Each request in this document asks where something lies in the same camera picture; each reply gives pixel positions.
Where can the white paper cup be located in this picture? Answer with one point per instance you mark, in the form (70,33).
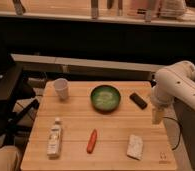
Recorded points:
(61,87)

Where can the white plastic bottle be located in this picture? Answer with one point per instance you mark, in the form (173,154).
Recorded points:
(54,140)

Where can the green bowl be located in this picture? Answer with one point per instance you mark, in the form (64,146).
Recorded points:
(105,98)

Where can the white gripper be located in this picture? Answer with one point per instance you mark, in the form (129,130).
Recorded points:
(157,115)

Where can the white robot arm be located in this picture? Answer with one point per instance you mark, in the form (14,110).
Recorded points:
(173,81)

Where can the red pepper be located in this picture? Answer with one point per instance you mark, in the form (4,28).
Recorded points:
(92,141)

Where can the black rectangular block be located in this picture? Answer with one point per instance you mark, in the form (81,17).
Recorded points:
(138,101)

